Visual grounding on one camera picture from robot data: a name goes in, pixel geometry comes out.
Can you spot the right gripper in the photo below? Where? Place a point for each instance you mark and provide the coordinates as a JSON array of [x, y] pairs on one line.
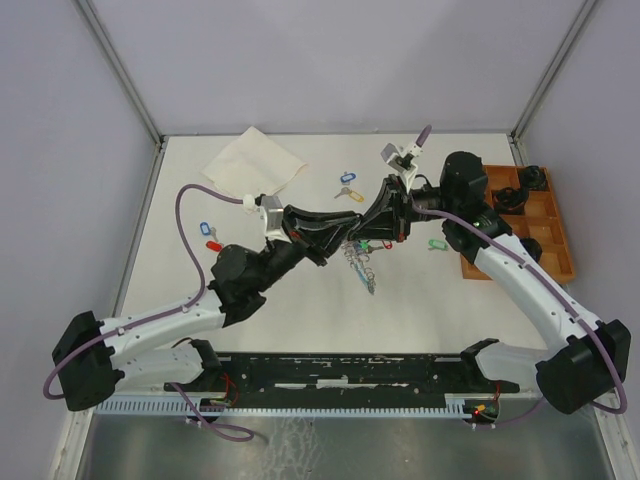
[[389, 218]]

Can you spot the right aluminium frame post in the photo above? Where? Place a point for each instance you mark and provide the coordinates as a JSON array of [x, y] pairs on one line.
[[563, 52]]

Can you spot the black mounting plate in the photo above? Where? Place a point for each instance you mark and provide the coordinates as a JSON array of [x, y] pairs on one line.
[[343, 381]]

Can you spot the left aluminium frame post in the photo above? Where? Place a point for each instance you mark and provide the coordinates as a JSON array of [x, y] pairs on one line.
[[97, 28]]

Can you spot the blue tag upper key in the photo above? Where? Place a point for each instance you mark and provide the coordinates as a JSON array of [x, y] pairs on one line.
[[347, 177]]

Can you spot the white folded cloth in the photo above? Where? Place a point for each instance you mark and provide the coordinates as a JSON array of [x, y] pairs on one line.
[[253, 164]]

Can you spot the green tag key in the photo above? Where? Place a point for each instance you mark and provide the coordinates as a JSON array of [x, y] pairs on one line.
[[364, 246], [435, 244]]

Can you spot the yellow tag key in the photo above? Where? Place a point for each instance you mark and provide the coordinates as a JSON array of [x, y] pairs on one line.
[[349, 193]]

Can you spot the black fabric bundle bottom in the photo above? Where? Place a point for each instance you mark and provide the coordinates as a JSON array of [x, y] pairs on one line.
[[533, 248]]

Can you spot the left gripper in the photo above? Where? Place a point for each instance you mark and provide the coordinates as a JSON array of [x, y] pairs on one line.
[[301, 226]]

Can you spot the blue tag key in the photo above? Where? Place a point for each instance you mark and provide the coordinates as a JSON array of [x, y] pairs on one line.
[[347, 177], [207, 230]]

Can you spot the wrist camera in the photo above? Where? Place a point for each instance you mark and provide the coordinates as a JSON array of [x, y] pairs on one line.
[[272, 215], [402, 161]]

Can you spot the blue handled key organiser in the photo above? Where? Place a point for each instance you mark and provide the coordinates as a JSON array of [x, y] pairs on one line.
[[358, 259]]

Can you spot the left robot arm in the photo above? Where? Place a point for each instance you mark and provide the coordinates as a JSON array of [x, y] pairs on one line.
[[95, 358]]

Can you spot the black fabric bundle top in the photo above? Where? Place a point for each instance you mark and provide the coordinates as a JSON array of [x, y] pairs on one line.
[[533, 178]]

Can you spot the black fabric bundle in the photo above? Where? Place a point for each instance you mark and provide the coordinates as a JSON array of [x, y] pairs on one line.
[[533, 178], [510, 201], [533, 248]]

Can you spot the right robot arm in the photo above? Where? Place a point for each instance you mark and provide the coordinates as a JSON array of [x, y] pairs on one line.
[[584, 357]]

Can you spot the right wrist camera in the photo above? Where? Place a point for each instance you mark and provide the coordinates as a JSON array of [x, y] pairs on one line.
[[402, 161]]

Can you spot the wooden compartment tray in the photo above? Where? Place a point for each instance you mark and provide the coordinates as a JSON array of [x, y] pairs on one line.
[[541, 220]]

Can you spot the aluminium frame post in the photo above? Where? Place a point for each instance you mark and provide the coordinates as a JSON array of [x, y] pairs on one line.
[[563, 52], [97, 28]]

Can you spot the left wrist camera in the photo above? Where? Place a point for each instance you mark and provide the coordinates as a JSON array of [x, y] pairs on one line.
[[272, 215]]

